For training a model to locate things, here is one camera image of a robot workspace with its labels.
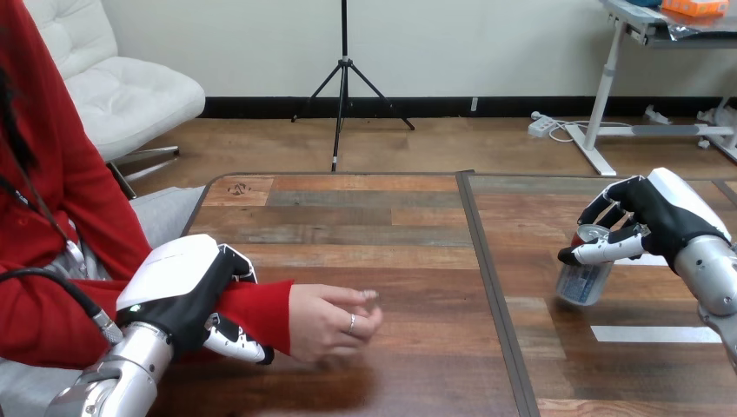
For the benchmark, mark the person's hand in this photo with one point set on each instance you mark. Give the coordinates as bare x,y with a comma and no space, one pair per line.
331,322

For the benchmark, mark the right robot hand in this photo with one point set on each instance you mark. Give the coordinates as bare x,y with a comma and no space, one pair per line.
662,216

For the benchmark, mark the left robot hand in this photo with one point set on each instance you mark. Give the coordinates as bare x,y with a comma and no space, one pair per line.
173,293

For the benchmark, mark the red and white drink can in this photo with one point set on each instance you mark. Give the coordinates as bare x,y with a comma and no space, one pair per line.
584,276

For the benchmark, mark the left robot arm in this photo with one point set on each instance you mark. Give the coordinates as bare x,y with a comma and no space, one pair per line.
118,374

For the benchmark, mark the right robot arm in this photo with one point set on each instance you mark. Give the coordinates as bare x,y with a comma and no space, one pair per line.
711,282

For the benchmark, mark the person's forearm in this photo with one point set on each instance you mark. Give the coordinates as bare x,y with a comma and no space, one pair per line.
253,313

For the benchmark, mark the person's body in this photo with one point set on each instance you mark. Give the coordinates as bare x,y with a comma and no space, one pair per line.
52,190

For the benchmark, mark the white desk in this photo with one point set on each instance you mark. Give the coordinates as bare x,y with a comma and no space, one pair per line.
627,80

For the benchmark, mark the white power strip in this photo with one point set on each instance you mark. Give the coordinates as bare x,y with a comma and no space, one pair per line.
541,124

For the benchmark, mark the orange thing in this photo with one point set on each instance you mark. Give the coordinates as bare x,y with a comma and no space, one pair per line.
694,7

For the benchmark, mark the white cushioned chair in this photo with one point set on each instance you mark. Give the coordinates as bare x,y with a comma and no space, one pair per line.
115,86

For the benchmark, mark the black tripod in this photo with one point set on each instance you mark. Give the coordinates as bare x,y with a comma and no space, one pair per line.
344,86

